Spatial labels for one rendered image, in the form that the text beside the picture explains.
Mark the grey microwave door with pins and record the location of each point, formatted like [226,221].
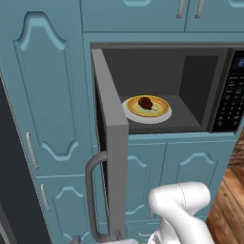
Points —
[116,158]

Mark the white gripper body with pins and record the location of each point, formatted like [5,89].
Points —
[127,241]

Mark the yellow plate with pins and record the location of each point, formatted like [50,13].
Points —
[162,110]

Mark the tall teal cupboard door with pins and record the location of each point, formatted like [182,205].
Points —
[47,95]

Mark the brown steak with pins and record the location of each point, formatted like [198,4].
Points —
[145,102]

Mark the dark grey microwave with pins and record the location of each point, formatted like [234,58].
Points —
[232,105]

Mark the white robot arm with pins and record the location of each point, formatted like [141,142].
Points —
[178,206]

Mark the teal drawer front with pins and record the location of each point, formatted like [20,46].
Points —
[136,228]

